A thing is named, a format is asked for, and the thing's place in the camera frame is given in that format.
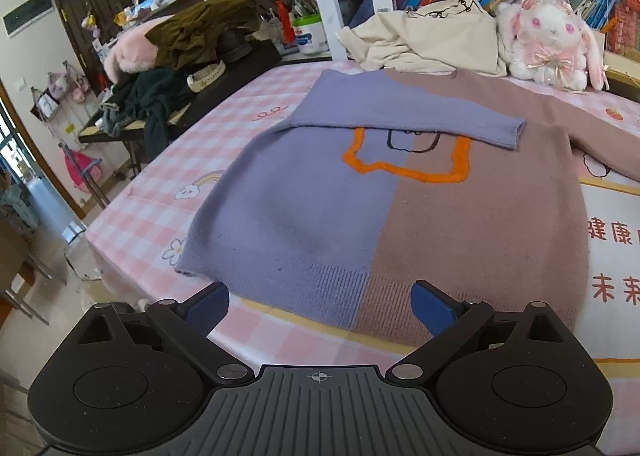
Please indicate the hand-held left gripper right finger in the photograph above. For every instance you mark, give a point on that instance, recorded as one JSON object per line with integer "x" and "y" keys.
{"x": 432, "y": 308}

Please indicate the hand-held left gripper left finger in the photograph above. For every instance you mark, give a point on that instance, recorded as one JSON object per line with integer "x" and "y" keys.
{"x": 210, "y": 308}

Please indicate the purple and mauve knit sweater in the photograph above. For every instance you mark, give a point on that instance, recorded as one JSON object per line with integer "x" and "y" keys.
{"x": 450, "y": 236}

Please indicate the pink hanging bag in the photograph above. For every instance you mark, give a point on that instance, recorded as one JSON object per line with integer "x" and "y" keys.
{"x": 80, "y": 171}

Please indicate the dark green cloth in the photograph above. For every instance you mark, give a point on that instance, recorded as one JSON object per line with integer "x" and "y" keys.
{"x": 150, "y": 101}

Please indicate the white wristband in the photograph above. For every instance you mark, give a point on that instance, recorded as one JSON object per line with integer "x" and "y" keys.
{"x": 205, "y": 76}

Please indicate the black side table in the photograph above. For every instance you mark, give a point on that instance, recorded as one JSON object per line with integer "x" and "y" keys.
{"x": 250, "y": 61}

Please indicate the black hat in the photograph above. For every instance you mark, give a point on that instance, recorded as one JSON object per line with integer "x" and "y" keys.
{"x": 235, "y": 49}

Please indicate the hanging plush charms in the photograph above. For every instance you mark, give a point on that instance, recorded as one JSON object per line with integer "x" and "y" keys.
{"x": 67, "y": 84}

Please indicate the pink plush cushion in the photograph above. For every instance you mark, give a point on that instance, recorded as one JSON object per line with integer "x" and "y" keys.
{"x": 130, "y": 54}

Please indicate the cream printed shirt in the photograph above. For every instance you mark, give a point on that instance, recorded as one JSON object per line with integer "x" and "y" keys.
{"x": 440, "y": 36}

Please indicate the olive green cloth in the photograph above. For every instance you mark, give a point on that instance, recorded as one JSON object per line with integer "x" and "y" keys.
{"x": 200, "y": 29}

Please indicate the white pen tub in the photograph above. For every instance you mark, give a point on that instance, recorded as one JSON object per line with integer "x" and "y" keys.
{"x": 310, "y": 36}

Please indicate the white and pink plush bunny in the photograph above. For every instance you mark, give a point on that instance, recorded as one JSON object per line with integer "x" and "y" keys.
{"x": 545, "y": 36}

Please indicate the red tassel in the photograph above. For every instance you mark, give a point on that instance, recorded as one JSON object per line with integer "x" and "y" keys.
{"x": 283, "y": 19}

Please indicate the bunch of pens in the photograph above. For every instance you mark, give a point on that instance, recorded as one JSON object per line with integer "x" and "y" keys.
{"x": 300, "y": 6}

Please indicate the set of red books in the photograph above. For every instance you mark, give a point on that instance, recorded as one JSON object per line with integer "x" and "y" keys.
{"x": 625, "y": 21}

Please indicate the grey wall panel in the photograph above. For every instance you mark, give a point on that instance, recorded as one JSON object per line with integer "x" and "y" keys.
{"x": 27, "y": 14}

